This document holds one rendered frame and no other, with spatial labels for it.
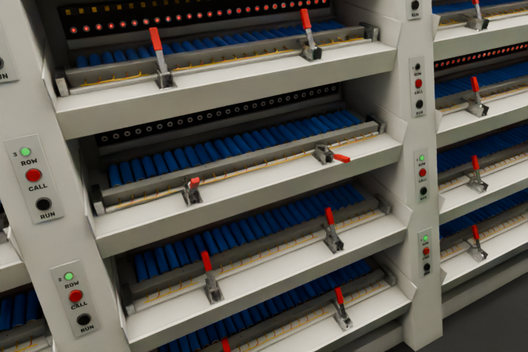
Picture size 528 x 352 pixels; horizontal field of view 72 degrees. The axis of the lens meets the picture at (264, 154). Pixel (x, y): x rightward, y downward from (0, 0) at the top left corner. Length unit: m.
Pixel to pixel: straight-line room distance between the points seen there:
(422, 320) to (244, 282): 0.50
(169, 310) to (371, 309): 0.47
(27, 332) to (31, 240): 0.19
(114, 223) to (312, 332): 0.50
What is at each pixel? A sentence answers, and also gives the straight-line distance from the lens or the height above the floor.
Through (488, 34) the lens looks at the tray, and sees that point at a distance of 0.98.
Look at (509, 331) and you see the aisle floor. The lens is 1.19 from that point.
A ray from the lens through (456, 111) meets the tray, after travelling 0.99.
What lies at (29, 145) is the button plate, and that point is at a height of 0.70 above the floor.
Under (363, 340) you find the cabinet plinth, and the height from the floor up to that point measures 0.05.
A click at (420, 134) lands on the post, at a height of 0.55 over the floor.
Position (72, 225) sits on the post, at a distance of 0.61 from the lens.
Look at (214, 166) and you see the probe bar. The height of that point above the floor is 0.59.
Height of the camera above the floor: 0.77
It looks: 15 degrees down
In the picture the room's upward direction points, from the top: 9 degrees counter-clockwise
